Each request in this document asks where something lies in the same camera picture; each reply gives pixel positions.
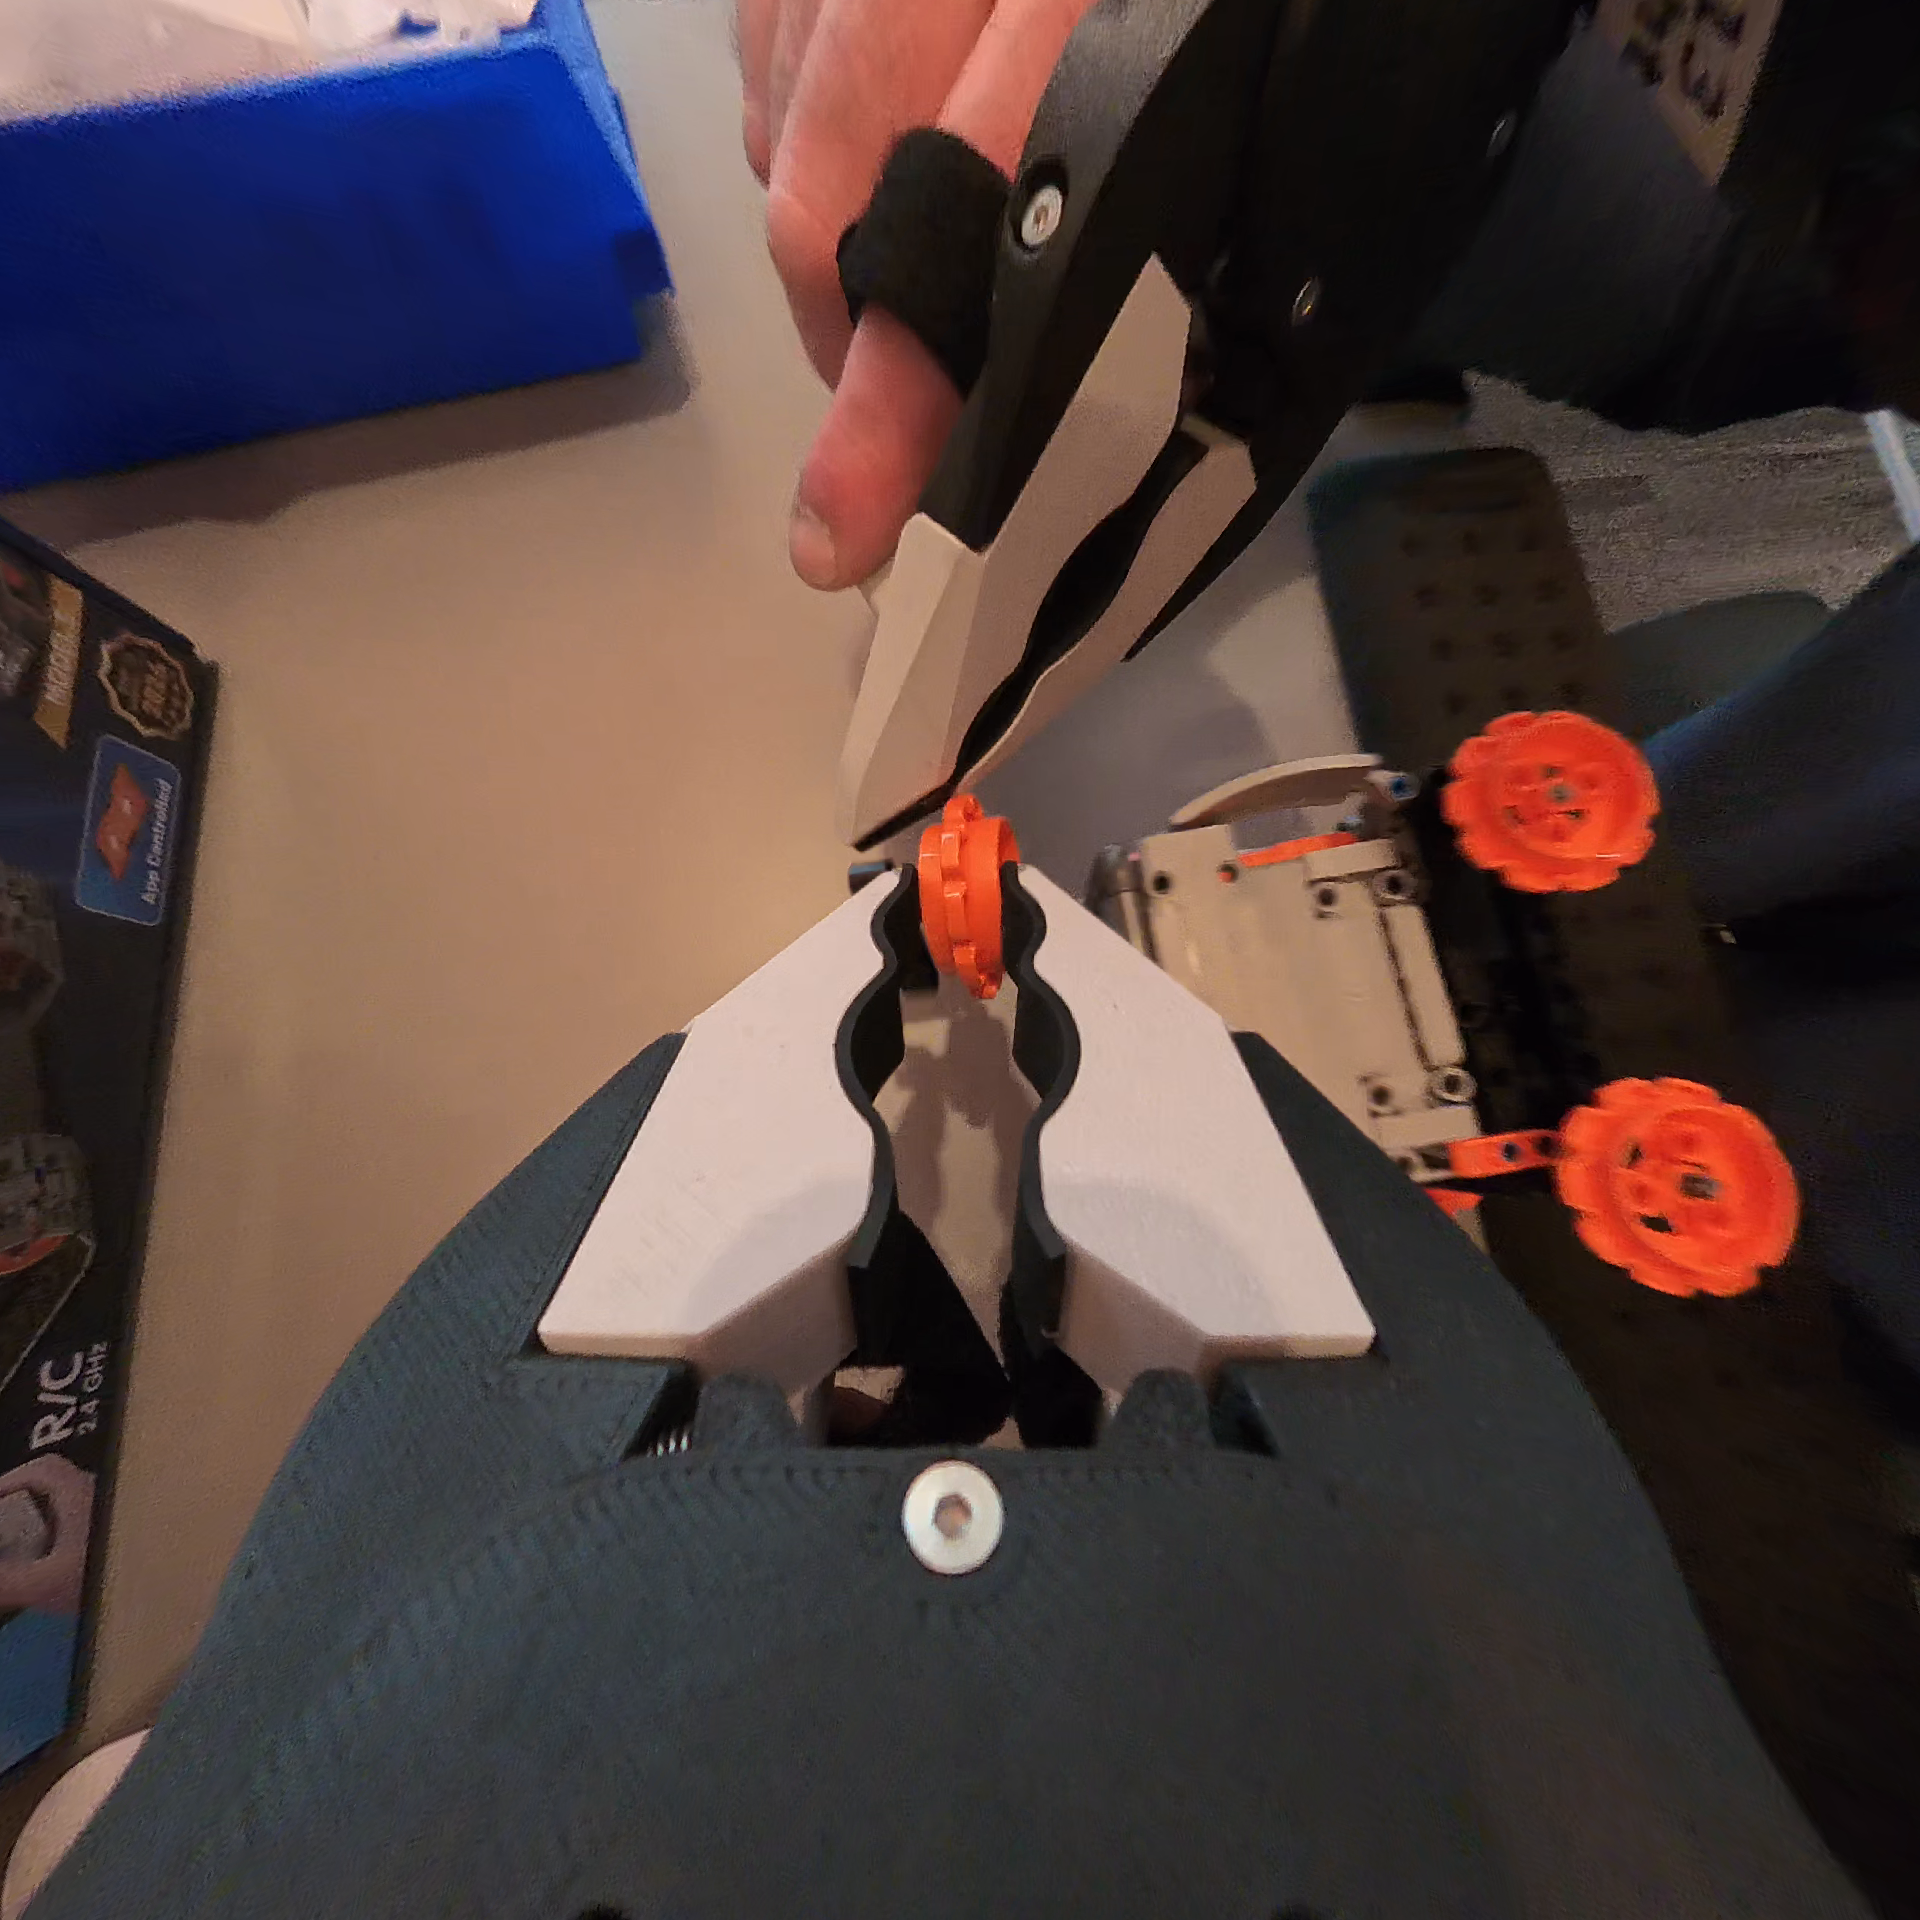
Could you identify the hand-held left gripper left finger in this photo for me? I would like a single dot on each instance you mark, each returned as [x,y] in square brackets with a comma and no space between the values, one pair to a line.
[719,1200]

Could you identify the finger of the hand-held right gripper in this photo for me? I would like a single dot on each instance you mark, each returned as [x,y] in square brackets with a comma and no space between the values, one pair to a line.
[1111,378]
[1156,587]

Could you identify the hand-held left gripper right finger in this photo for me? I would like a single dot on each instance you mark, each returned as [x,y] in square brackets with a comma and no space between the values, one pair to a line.
[1198,1200]

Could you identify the black grey toy robot vehicle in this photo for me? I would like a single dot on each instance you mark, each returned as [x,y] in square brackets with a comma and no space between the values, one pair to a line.
[1292,931]

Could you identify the orange toy gear wheel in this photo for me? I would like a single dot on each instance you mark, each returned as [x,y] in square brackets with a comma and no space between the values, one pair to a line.
[1548,800]
[1679,1185]
[967,897]

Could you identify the person's right hand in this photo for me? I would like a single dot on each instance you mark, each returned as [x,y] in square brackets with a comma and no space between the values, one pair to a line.
[870,451]

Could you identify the black dimpled mat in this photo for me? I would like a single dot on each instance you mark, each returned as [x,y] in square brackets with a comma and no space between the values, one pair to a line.
[1679,1562]

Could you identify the blue robot kit box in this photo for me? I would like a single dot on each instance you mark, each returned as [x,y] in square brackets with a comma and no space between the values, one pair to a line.
[93,1200]

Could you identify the blue plastic bin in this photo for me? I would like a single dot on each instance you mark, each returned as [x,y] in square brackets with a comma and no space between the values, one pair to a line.
[302,272]

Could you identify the wooden book stand white base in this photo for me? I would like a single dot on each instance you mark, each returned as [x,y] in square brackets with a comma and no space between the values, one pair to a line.
[59,1799]

